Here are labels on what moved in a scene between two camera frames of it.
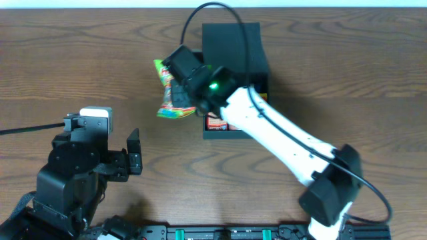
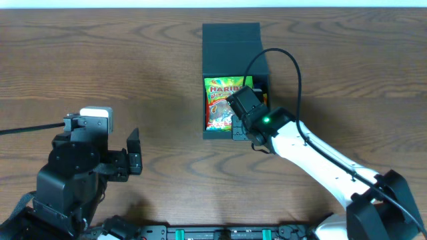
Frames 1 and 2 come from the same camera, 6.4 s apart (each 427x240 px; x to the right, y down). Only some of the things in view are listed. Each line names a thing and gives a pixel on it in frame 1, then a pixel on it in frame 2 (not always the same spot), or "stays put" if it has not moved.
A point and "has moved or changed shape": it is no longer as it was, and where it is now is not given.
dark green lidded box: (239, 47) stays put
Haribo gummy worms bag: (167, 109) has moved or changed shape
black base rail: (238, 231) stays put
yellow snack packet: (264, 96) stays put
